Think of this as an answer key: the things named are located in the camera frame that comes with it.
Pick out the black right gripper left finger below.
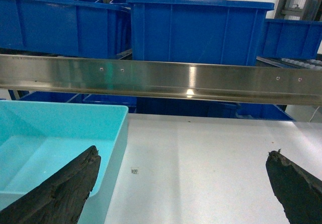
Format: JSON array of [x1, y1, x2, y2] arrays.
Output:
[[1, 145, 101, 223]]

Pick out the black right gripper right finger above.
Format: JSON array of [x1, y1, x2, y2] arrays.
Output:
[[266, 151, 321, 223]]

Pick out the light teal plastic bin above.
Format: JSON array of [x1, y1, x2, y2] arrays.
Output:
[[1, 100, 128, 223]]

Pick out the small QR code sticker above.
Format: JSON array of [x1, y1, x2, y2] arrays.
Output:
[[131, 168, 138, 174]]

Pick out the blue bin right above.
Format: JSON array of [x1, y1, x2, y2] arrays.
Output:
[[257, 19, 321, 59]]

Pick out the large blue bin left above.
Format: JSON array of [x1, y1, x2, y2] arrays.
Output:
[[1, 0, 131, 59]]

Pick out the large blue bin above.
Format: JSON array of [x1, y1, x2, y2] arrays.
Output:
[[127, 0, 274, 66], [1, 0, 131, 59]]

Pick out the large blue bin centre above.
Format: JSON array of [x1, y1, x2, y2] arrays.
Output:
[[127, 0, 274, 66]]

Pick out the stainless steel shelf rail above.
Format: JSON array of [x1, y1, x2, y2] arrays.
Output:
[[1, 54, 321, 106]]

